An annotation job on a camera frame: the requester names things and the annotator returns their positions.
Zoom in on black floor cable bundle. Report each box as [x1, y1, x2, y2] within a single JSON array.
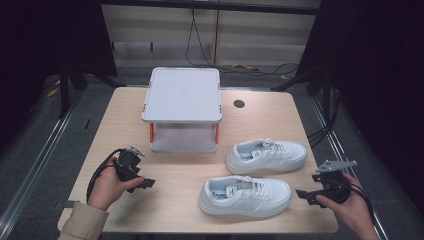
[[306, 84, 342, 148]]

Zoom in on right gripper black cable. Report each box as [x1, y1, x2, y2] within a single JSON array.
[[342, 179, 380, 232]]

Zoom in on white two-tier shoe rack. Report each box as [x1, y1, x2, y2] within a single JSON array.
[[140, 66, 224, 155]]

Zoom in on person's left hand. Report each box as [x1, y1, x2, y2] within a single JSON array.
[[87, 157, 145, 212]]

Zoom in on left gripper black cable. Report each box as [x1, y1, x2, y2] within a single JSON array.
[[85, 148, 124, 205]]

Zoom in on person's right hand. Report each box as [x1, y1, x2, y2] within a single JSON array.
[[315, 172, 374, 233]]

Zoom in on black hanging cable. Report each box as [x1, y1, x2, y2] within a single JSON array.
[[185, 7, 300, 78]]

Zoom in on black metal stand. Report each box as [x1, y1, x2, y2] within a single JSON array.
[[57, 61, 118, 120], [270, 65, 335, 116]]

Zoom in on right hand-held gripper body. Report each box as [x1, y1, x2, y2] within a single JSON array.
[[311, 159, 358, 205]]

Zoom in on yellow floor tape piece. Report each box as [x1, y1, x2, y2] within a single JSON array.
[[45, 86, 62, 99]]

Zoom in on yellow floor strip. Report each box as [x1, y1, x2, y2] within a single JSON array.
[[231, 62, 262, 72]]

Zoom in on white sneaker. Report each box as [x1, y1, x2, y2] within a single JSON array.
[[225, 138, 308, 176], [198, 175, 294, 219]]

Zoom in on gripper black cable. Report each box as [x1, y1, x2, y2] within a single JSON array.
[[342, 179, 380, 232], [85, 148, 124, 205]]

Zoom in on metal floor rail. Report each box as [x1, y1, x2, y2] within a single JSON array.
[[0, 89, 86, 232], [309, 95, 390, 240]]

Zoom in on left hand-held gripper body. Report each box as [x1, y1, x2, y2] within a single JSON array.
[[114, 145, 146, 183]]

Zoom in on black curtain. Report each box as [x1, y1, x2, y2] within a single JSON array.
[[0, 0, 118, 148], [295, 0, 424, 216]]

